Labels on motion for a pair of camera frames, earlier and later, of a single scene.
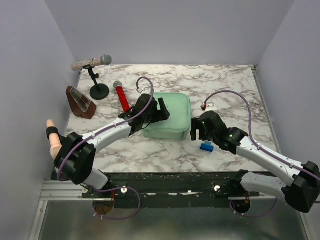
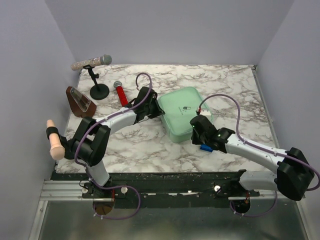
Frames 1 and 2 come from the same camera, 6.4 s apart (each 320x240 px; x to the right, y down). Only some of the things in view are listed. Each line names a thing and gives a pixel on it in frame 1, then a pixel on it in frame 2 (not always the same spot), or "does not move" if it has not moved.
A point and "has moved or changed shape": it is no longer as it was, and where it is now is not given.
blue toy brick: x=207 y=146 does not move
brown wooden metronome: x=81 y=106 does not move
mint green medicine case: x=176 y=127 has moved or changed shape
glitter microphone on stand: x=104 y=60 does not move
